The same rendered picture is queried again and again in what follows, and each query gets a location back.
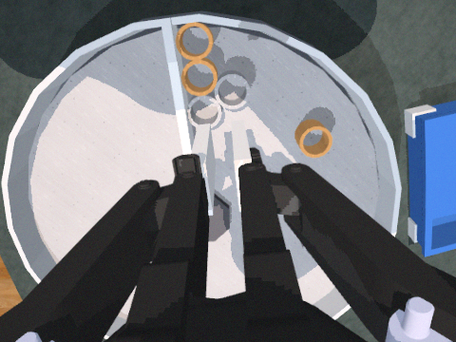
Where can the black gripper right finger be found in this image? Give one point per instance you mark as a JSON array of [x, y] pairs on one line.
[[396, 295]]

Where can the grey hollow cylinder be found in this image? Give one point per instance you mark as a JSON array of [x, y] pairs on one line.
[[305, 251], [239, 102], [195, 120]]

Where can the blue plastic crate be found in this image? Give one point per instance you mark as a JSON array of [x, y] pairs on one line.
[[432, 146]]

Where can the tan hollow cylinder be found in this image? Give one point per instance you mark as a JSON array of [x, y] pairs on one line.
[[199, 91], [182, 50], [316, 150]]

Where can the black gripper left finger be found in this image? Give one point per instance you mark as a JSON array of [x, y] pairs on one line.
[[80, 298]]

